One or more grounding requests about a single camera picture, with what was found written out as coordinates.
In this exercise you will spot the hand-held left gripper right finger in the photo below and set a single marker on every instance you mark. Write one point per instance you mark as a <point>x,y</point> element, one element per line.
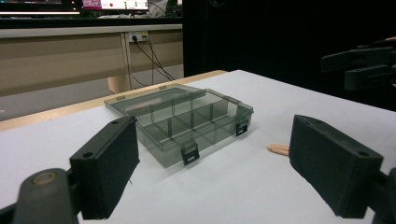
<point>330,165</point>

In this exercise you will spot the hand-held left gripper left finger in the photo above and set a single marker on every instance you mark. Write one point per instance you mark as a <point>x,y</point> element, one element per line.
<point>104,161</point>

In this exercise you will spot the small wooden dowel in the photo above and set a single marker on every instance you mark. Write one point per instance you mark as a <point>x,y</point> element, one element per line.
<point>278,151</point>
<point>279,146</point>

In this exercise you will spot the transparent grey compartment box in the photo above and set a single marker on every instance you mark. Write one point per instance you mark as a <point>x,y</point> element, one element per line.
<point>183,121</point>

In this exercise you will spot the black curtain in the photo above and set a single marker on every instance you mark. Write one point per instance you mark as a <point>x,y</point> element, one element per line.
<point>267,34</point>

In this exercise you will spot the beige office desk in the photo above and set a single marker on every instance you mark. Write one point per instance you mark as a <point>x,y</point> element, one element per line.
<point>62,59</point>

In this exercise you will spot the computer monitor with bright screen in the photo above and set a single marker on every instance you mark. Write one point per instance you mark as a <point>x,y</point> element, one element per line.
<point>120,4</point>

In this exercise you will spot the dark computer monitor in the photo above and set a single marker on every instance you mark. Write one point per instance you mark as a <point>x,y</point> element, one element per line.
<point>37,6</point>

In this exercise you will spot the wall power outlet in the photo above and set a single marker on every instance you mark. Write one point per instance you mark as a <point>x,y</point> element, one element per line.
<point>137,36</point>

